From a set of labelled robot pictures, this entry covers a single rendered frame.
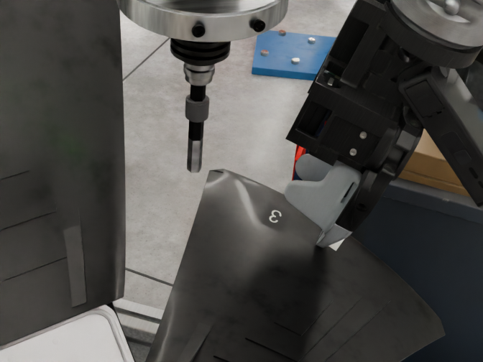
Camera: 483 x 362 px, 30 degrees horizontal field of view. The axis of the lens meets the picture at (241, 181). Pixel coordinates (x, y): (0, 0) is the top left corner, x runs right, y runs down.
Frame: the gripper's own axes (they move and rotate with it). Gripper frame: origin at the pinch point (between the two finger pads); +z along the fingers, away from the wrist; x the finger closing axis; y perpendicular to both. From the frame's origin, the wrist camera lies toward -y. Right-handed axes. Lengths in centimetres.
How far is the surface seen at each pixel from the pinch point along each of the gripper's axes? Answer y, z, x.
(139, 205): 32, 131, -133
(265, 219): 5.5, 1.4, 0.3
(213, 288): 6.8, 1.4, 9.6
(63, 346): 12.8, -6.6, 26.1
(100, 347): 11.1, -7.1, 25.5
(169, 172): 30, 130, -151
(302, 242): 2.1, 1.1, 1.2
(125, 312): 13.8, 36.2, -14.6
